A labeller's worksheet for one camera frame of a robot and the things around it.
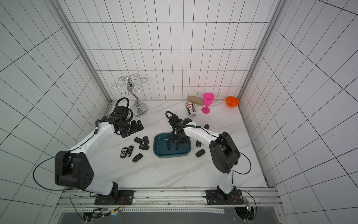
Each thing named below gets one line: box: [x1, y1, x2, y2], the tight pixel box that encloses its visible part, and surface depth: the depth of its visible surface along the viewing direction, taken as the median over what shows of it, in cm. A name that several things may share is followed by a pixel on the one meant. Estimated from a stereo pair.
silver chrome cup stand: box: [111, 73, 149, 118], surface depth 96 cm
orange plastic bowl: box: [225, 96, 240, 108], surface depth 117 cm
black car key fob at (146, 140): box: [143, 136, 150, 145], surface depth 97 cm
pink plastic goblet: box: [201, 92, 215, 114], surface depth 106 cm
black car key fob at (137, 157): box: [132, 152, 144, 163], surface depth 89 cm
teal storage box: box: [153, 132, 192, 159], surface depth 92 cm
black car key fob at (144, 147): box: [138, 144, 150, 151], surface depth 93 cm
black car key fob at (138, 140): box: [133, 137, 144, 144], surface depth 97 cm
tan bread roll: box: [186, 95, 205, 106], surface depth 123 cm
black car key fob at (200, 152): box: [195, 148, 206, 158], surface depth 90 cm
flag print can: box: [185, 101, 197, 117], surface depth 112 cm
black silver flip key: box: [126, 144, 134, 158], surface depth 91 cm
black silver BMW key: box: [120, 147, 128, 158], surface depth 89 cm
